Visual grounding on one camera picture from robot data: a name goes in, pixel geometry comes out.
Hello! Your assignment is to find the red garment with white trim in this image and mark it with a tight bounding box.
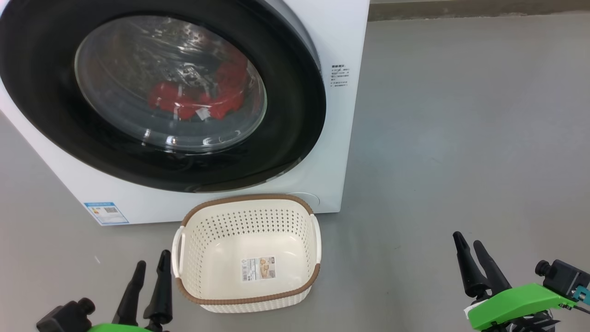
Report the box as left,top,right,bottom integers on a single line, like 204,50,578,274
147,48,249,121

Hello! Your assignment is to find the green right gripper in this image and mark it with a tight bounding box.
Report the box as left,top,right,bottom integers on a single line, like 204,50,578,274
453,231,577,332

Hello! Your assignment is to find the blue energy label sticker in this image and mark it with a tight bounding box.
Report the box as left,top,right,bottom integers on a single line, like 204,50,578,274
83,202,130,226

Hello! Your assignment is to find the cream basket with brown rim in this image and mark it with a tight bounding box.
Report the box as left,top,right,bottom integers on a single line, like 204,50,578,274
171,194,322,314

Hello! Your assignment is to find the white front-load washing machine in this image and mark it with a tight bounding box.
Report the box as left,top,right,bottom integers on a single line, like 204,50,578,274
0,0,370,226

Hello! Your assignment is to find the black round washer door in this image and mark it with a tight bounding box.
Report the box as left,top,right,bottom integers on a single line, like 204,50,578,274
0,0,326,193

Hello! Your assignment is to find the brown wall baseboard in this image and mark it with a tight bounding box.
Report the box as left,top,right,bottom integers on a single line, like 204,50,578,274
369,0,590,21

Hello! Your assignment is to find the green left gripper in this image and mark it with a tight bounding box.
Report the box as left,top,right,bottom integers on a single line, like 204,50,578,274
88,249,173,332

